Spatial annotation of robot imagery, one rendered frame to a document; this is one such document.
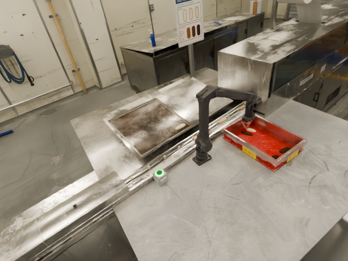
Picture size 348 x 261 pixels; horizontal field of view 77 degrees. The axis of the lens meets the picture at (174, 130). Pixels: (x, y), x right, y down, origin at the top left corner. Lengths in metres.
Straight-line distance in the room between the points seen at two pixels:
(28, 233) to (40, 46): 3.80
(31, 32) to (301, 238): 4.65
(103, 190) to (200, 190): 0.59
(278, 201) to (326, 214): 0.23
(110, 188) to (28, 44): 3.75
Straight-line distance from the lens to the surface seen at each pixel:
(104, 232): 1.59
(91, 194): 1.47
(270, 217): 1.37
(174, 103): 2.04
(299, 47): 2.14
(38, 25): 4.82
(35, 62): 4.87
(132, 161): 1.71
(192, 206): 1.37
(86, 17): 4.71
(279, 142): 1.80
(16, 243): 1.51
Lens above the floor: 1.96
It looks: 37 degrees down
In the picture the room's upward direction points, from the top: 9 degrees counter-clockwise
